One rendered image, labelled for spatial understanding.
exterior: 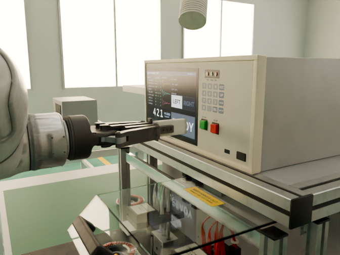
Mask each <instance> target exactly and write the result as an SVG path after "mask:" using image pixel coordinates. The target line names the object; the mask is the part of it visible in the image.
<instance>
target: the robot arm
mask: <svg viewBox="0 0 340 255"><path fill-rule="evenodd" d="M94 124H95V125H93V126H91V125H90V122H89V120H88V118H87V117H86V116H85V115H72V116H65V117H64V118H62V117H61V115H60V114H59V113H57V112H54V113H39V114H31V113H30V114H28V93H27V87H26V84H25V81H24V78H23V76H22V74H21V72H20V70H19V68H18V66H17V65H16V64H15V62H14V61H13V60H12V58H11V57H10V56H9V55H8V54H7V53H6V52H5V51H4V50H2V49H1V48H0V180H2V179H6V178H10V177H12V176H14V175H16V174H19V173H22V172H27V171H36V170H38V169H44V168H53V167H58V166H63V165H64V164H65V163H66V159H68V160H70V161H71V160H78V159H85V158H89V157H90V155H91V153H92V148H93V147H94V146H101V148H107V147H111V146H112V145H115V147H116V148H118V149H120V148H123V147H125V146H128V145H133V144H139V143H144V142H149V141H154V140H155V141H158V139H160V137H164V136H173V135H181V134H186V133H187V120H186V119H184V118H179V119H168V120H157V121H153V123H152V118H148V122H145V121H144V120H141V121H124V122H96V123H94Z"/></svg>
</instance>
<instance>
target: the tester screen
mask: <svg viewBox="0 0 340 255"><path fill-rule="evenodd" d="M172 95H177V96H184V97H191V98H195V112H194V111H189V110H184V109H180V108H175V107H172ZM153 107H155V108H159V109H163V118H160V117H156V116H153ZM171 112H175V113H179V114H183V115H188V116H192V117H195V126H196V72H177V71H147V119H148V117H151V118H154V119H158V120H168V119H171ZM176 136H179V137H182V138H185V139H187V140H190V141H193V142H195V139H191V138H188V137H185V136H182V135H176Z"/></svg>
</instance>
